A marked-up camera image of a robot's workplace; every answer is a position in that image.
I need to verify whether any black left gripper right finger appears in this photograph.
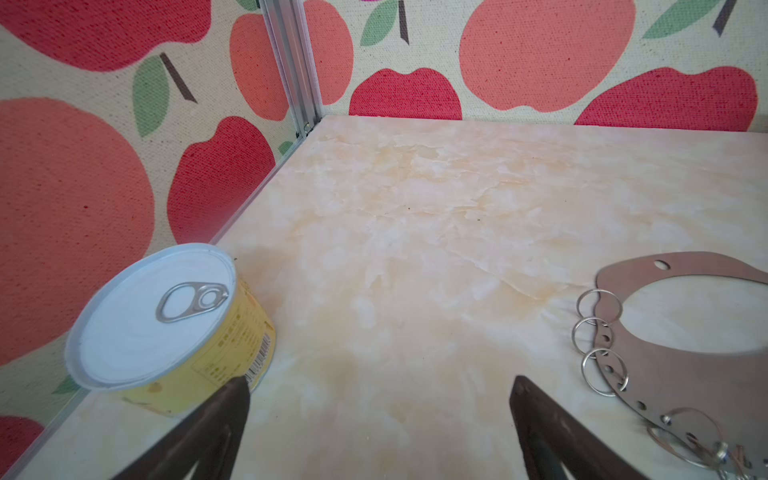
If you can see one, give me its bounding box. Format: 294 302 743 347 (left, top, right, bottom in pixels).
509 375 645 480

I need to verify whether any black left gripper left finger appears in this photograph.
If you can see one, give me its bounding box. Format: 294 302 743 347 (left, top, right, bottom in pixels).
115 376 250 479

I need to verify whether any metal key organizer plate with rings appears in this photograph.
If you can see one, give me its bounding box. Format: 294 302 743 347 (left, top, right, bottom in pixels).
573 251 767 479

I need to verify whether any yellow tin can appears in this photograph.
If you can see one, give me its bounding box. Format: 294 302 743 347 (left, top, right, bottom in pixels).
65 243 277 417

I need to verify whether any aluminium corner post left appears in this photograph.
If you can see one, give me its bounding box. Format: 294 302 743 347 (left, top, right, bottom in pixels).
259 0 323 138

